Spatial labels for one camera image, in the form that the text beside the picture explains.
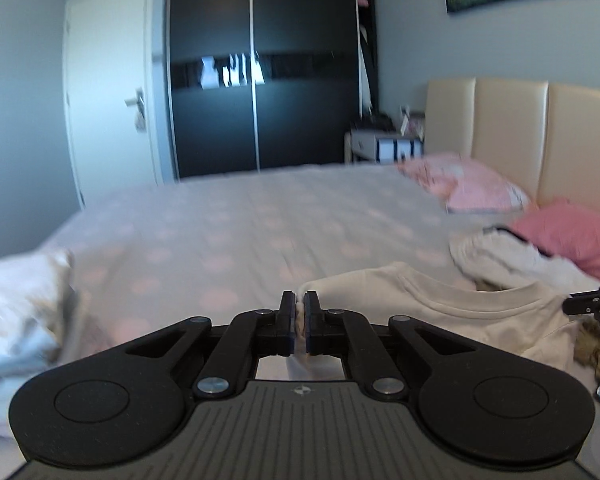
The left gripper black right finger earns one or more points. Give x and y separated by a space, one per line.
481 404

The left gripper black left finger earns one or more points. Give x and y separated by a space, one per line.
121 404

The cream white sweatshirt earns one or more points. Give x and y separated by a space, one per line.
442 298

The stack of folded clothes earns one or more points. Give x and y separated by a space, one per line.
44 321

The dark pink pillow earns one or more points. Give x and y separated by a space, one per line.
564 229

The white fleece garment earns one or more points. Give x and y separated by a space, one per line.
498 258

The beige padded headboard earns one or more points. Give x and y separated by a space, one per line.
545 137

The light pink patterned pillow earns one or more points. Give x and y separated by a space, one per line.
463 185

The grey pink-dotted bed cover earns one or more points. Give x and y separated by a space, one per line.
150 257

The framed photo on nightstand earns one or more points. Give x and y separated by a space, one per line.
412 122

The white bedside table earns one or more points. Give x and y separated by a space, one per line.
381 147

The white room door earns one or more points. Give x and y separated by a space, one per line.
107 85

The black sliding wardrobe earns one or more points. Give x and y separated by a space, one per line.
261 84

